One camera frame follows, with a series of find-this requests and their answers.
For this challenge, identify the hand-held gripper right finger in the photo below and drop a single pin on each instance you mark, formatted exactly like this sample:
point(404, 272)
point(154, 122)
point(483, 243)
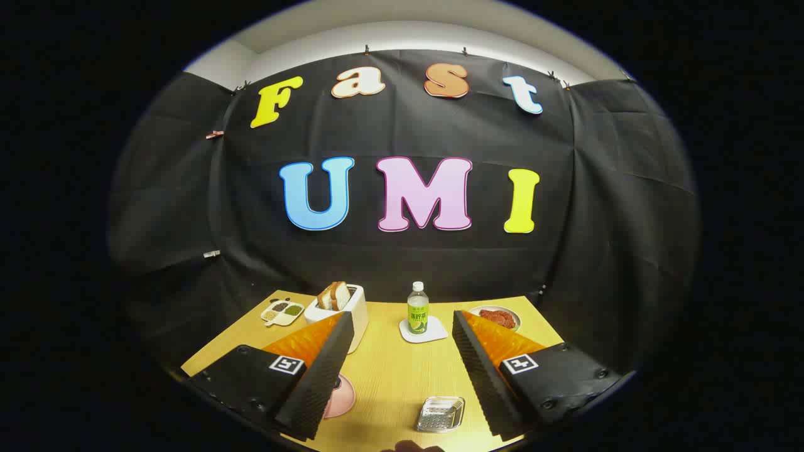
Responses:
point(480, 376)

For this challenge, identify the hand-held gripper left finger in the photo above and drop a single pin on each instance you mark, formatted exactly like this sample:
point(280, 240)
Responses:
point(317, 376)

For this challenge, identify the pink plate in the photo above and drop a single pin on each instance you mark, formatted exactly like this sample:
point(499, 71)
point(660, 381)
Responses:
point(342, 398)

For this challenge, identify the perforated metal tray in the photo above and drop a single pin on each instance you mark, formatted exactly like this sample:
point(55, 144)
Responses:
point(440, 414)

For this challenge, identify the brown meat piece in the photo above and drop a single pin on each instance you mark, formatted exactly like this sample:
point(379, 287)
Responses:
point(499, 318)

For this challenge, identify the white coaster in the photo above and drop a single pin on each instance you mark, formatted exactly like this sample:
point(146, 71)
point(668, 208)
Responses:
point(436, 329)

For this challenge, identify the white food plate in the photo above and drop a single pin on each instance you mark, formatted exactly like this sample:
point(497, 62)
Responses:
point(496, 309)

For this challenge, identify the white three-compartment condiment dish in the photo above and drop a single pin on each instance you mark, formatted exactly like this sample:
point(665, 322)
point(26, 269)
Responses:
point(282, 312)

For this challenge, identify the white toaster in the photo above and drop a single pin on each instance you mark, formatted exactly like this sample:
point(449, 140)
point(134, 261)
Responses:
point(358, 314)

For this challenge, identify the small bread slice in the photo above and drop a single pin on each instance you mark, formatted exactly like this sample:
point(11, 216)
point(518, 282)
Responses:
point(325, 298)

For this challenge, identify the large bread slice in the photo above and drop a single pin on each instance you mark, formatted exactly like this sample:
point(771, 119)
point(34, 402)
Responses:
point(341, 295)

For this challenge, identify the green label drink bottle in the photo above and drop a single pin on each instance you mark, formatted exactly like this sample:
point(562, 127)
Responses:
point(418, 311)

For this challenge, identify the black backdrop cloth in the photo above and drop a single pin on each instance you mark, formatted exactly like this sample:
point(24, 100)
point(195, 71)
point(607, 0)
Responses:
point(440, 263)

